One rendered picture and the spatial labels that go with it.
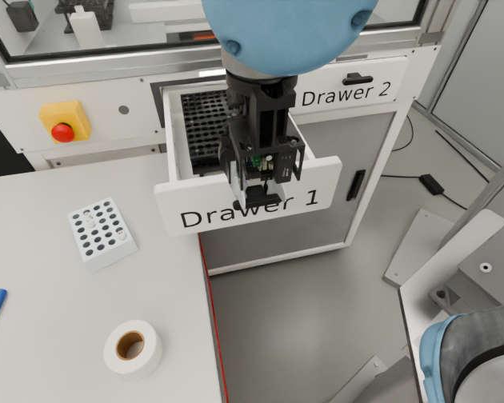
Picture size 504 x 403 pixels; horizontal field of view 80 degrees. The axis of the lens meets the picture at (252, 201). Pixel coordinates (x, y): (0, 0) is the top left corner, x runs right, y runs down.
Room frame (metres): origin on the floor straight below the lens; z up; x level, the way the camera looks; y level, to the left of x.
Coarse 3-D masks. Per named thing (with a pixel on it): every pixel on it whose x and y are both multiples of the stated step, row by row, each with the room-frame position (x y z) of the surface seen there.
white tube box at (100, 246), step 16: (96, 208) 0.38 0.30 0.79; (112, 208) 0.38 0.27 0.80; (80, 224) 0.35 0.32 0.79; (96, 224) 0.34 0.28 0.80; (112, 224) 0.34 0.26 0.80; (80, 240) 0.30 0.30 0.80; (96, 240) 0.31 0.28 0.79; (112, 240) 0.30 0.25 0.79; (128, 240) 0.30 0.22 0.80; (96, 256) 0.27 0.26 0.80; (112, 256) 0.28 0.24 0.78
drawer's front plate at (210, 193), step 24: (312, 168) 0.35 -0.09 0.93; (336, 168) 0.36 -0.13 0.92; (168, 192) 0.30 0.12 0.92; (192, 192) 0.30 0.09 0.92; (216, 192) 0.31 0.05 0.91; (288, 192) 0.34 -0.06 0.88; (168, 216) 0.29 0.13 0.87; (192, 216) 0.30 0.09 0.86; (216, 216) 0.31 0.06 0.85; (240, 216) 0.32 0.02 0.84; (264, 216) 0.33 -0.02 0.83
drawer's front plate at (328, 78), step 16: (336, 64) 0.70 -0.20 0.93; (352, 64) 0.70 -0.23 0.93; (368, 64) 0.71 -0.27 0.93; (384, 64) 0.72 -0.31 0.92; (400, 64) 0.73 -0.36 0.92; (304, 80) 0.67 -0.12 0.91; (320, 80) 0.68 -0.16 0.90; (336, 80) 0.69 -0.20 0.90; (384, 80) 0.72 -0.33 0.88; (400, 80) 0.73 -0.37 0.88; (336, 96) 0.69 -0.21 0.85; (352, 96) 0.70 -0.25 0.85; (368, 96) 0.71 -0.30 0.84; (384, 96) 0.73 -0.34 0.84; (304, 112) 0.68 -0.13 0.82
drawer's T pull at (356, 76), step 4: (356, 72) 0.70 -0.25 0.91; (348, 76) 0.69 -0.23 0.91; (352, 76) 0.68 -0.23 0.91; (356, 76) 0.68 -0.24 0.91; (360, 76) 0.68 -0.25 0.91; (364, 76) 0.68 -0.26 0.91; (368, 76) 0.68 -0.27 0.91; (344, 80) 0.66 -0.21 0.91; (348, 80) 0.66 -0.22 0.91; (352, 80) 0.66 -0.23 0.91; (356, 80) 0.66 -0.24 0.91; (360, 80) 0.67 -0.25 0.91; (364, 80) 0.67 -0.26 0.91; (368, 80) 0.67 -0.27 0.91; (372, 80) 0.67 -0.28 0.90; (344, 84) 0.66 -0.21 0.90; (348, 84) 0.66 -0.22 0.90; (352, 84) 0.66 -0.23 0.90; (356, 84) 0.67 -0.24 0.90
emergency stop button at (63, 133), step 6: (54, 126) 0.50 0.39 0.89; (60, 126) 0.50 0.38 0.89; (66, 126) 0.51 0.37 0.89; (54, 132) 0.50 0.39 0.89; (60, 132) 0.50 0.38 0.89; (66, 132) 0.50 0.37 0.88; (72, 132) 0.51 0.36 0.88; (54, 138) 0.50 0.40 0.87; (60, 138) 0.50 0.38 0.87; (66, 138) 0.50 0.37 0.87; (72, 138) 0.50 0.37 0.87
